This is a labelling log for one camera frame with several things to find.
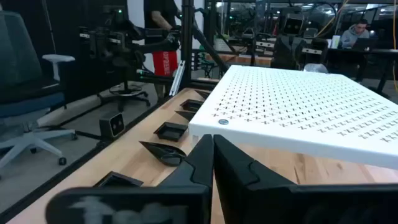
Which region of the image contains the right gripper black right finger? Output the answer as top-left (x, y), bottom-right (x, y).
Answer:
top-left (213, 134), bottom-right (398, 224)

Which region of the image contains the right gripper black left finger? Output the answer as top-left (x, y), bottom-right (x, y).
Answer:
top-left (45, 134), bottom-right (215, 224)

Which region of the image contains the small black square plate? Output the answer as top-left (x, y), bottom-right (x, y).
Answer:
top-left (153, 121), bottom-right (189, 142)

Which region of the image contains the black wavy square bowl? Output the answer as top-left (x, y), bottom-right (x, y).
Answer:
top-left (93, 170), bottom-right (144, 188)

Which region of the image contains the black mini plate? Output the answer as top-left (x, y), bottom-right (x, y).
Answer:
top-left (179, 98), bottom-right (205, 113)
top-left (194, 89), bottom-right (212, 100)

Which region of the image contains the silver aluminium bar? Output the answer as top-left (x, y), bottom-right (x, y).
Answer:
top-left (169, 60), bottom-right (187, 96)

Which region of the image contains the white perforated metal shelf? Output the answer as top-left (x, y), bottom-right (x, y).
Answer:
top-left (188, 64), bottom-right (398, 170)

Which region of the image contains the black swivel stool base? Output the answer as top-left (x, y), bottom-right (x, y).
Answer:
top-left (108, 67), bottom-right (152, 108)

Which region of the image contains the person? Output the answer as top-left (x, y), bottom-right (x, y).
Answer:
top-left (340, 18), bottom-right (371, 49)
top-left (143, 0), bottom-right (183, 100)

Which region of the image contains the dark laptop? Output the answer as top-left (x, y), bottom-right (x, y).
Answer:
top-left (353, 37), bottom-right (377, 50)

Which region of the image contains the office chair with white base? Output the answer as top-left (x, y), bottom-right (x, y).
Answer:
top-left (0, 11), bottom-right (78, 180)

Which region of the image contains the black table-level camera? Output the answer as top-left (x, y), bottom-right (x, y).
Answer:
top-left (98, 110), bottom-right (126, 139)

